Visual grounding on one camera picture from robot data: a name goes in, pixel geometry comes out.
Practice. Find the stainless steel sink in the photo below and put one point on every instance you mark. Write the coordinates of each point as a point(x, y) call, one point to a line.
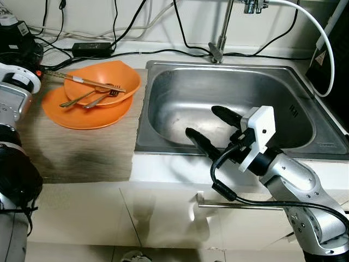
point(180, 98)

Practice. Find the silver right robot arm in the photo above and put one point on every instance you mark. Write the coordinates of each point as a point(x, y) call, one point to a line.
point(294, 180)

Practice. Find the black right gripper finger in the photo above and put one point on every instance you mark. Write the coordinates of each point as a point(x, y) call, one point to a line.
point(206, 143)
point(228, 117)

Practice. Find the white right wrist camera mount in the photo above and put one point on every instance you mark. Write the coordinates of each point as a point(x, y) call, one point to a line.
point(260, 128)

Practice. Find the orange plastic plate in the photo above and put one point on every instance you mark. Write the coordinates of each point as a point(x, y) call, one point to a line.
point(82, 120)

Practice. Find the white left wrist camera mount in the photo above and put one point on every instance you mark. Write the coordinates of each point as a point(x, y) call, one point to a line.
point(22, 76)

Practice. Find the black appliance with warning sticker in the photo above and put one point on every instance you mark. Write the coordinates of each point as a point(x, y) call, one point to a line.
point(341, 54)

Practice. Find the wood grain counter mat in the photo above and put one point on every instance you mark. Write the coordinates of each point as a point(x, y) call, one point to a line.
point(82, 158)

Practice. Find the black power adapter brick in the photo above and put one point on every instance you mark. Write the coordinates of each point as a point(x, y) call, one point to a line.
point(92, 49)

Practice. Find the orange plastic bowl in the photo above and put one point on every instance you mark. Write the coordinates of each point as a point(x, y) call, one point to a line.
point(109, 73)

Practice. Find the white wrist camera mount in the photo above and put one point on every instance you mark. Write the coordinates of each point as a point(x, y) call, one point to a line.
point(22, 76)
point(260, 128)

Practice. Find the black charger with white labels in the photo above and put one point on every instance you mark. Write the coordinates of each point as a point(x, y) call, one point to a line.
point(16, 38)

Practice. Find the dark robot left foot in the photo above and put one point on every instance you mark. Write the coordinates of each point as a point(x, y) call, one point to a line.
point(136, 256)

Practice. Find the metal faucet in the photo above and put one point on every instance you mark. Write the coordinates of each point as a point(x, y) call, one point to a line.
point(223, 27)

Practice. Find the gold metal fork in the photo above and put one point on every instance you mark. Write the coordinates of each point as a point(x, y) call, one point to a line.
point(98, 101)

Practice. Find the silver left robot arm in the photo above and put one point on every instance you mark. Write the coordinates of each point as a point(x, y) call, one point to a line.
point(16, 164)

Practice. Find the patterned brown chopstick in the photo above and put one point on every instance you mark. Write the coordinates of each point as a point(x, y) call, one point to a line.
point(95, 84)
point(90, 81)

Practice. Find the white kitchen cabinet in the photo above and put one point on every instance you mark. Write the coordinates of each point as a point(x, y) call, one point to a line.
point(109, 218)

